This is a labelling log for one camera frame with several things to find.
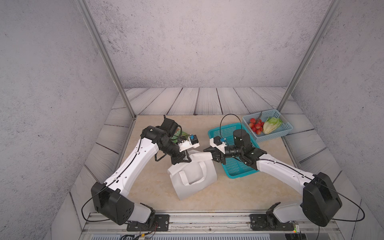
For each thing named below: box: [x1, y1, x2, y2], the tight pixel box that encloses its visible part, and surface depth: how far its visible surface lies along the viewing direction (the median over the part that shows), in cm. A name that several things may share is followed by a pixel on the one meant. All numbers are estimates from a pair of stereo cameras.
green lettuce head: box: [263, 117, 283, 135], surface depth 109 cm
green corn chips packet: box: [170, 126, 190, 144], surface depth 64 cm
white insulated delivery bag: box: [167, 151, 218, 201], surface depth 71 cm
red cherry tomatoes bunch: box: [249, 118, 265, 135], surface depth 110 cm
